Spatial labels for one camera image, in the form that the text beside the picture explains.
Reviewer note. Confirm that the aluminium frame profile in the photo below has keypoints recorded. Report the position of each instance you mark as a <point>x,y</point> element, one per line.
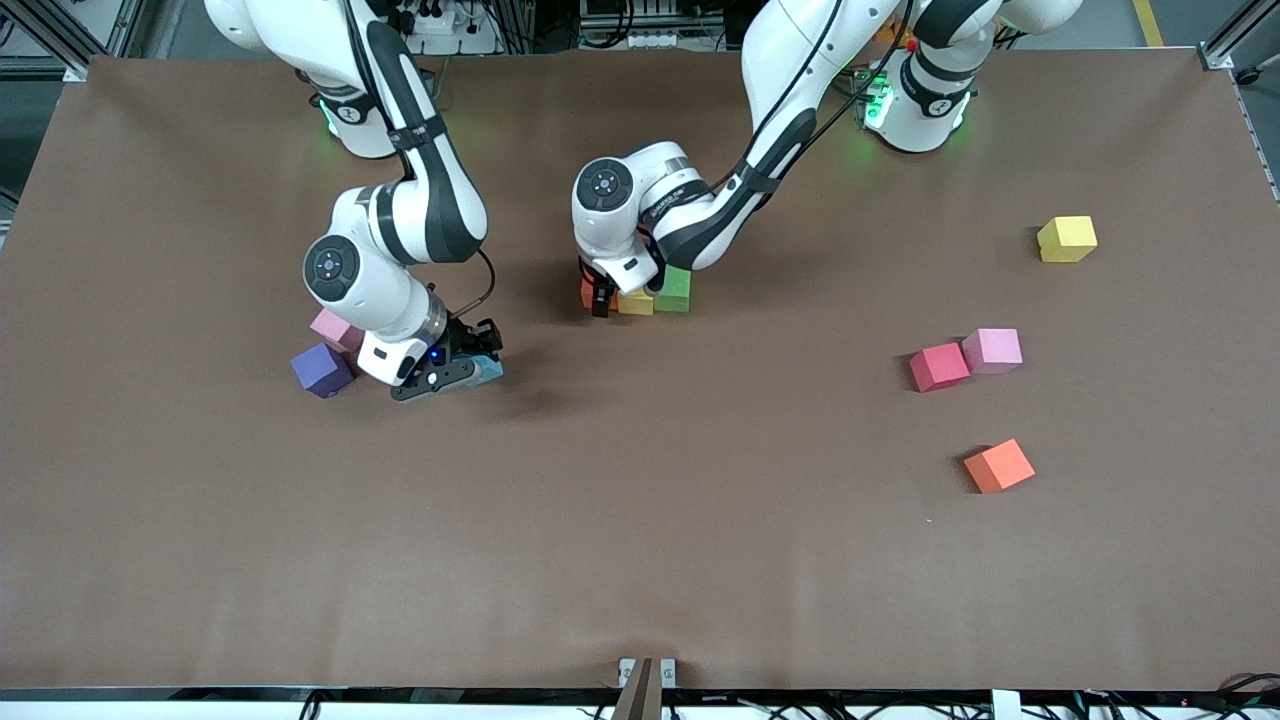
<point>1218,58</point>
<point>70,68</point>

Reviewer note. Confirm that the pink foam cube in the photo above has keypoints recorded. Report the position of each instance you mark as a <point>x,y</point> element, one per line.
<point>332,328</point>
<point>992,349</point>

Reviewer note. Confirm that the brown paper table cover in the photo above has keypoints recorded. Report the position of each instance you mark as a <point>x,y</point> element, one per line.
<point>640,520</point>

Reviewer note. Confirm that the metal bracket plate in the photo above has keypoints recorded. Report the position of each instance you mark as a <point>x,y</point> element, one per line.
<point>626,670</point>

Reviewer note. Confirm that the purple foam cube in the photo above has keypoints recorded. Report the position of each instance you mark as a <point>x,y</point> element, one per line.
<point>322,372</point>

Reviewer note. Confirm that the orange foam cube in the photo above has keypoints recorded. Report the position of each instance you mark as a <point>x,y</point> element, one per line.
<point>999,465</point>
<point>586,295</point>

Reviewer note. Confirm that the brown camera pole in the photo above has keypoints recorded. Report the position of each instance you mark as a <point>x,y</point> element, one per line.
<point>640,700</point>

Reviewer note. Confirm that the yellow foam cube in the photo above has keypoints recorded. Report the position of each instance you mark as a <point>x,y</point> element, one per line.
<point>636,303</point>
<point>1067,240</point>

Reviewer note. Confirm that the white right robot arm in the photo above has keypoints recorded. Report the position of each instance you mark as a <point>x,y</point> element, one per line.
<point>430,210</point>

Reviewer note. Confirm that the cyan foam cube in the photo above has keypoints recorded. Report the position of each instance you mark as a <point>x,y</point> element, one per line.
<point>490,370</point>

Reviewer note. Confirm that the green foam cube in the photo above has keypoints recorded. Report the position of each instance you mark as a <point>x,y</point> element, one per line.
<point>676,292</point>

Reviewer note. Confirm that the red foam cube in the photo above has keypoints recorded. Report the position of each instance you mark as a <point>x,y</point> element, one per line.
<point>938,366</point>

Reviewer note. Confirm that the white power strip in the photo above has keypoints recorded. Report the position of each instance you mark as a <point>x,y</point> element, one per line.
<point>445,20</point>
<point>655,40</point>

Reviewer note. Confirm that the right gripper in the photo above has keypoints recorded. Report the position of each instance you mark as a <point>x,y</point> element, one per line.
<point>466,337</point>

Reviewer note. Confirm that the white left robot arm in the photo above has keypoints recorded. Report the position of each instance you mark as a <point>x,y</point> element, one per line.
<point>700,225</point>

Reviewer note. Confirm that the orange mesh bag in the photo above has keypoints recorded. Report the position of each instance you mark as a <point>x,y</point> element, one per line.
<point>898,38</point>

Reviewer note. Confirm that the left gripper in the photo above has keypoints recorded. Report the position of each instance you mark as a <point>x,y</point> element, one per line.
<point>603,294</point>

